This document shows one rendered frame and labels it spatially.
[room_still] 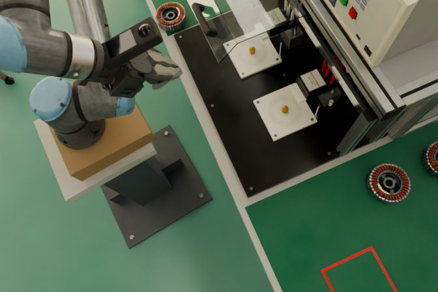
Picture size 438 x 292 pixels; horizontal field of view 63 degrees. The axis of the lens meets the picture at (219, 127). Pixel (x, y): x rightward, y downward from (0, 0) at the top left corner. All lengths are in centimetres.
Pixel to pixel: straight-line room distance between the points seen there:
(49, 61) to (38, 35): 4
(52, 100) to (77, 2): 25
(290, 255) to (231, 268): 78
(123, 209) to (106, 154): 84
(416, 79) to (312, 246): 53
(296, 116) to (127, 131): 53
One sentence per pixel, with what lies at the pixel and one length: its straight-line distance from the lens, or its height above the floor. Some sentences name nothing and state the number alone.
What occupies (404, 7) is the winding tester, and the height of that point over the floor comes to 131.
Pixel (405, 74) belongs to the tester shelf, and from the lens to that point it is 89.
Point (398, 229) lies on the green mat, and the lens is 117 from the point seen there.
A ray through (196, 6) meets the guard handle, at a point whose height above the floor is 106.
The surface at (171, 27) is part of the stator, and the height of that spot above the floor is 78.
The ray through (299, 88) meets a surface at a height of 88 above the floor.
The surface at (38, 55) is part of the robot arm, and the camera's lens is 60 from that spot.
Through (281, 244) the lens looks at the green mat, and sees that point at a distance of 109.
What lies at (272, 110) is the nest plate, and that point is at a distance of 116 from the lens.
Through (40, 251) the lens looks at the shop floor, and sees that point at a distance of 213.
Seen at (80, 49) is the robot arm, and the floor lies 137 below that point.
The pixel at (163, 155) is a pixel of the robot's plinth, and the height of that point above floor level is 2.
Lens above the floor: 184
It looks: 68 degrees down
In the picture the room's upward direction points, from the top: 14 degrees counter-clockwise
